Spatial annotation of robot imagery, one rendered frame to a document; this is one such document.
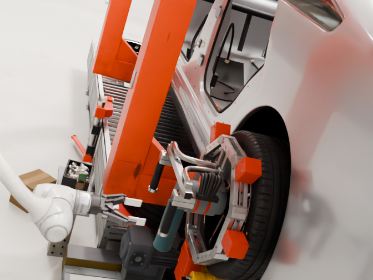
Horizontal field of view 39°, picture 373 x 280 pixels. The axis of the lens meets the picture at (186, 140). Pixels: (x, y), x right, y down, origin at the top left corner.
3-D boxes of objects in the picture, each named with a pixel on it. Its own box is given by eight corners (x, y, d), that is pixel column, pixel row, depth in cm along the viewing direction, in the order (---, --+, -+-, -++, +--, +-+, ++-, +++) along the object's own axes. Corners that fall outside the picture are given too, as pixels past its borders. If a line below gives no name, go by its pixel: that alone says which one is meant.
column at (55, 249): (64, 258, 299) (81, 195, 283) (46, 255, 296) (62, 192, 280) (65, 246, 308) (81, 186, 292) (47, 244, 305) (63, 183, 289)
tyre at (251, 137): (331, 171, 202) (268, 122, 263) (277, 160, 195) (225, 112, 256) (276, 316, 219) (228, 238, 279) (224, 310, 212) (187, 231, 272)
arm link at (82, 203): (71, 218, 197) (86, 220, 199) (76, 198, 194) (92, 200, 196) (71, 204, 205) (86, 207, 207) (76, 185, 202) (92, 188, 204)
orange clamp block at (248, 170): (251, 184, 210) (262, 175, 203) (233, 181, 208) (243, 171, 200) (251, 169, 213) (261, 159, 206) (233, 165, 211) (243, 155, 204)
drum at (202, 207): (220, 223, 230) (231, 196, 224) (174, 215, 223) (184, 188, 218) (212, 205, 242) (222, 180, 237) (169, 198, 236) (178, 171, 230)
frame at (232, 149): (215, 291, 219) (262, 180, 199) (201, 289, 217) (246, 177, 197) (190, 216, 267) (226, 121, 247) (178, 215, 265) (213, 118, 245)
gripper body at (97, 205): (86, 205, 207) (109, 209, 209) (86, 218, 199) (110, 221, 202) (91, 189, 204) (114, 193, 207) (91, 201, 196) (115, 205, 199)
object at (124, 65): (169, 91, 460) (181, 54, 447) (110, 77, 445) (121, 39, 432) (166, 85, 475) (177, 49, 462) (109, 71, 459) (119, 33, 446)
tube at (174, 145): (217, 173, 228) (226, 151, 224) (176, 164, 222) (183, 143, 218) (208, 154, 243) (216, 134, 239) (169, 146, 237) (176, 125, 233)
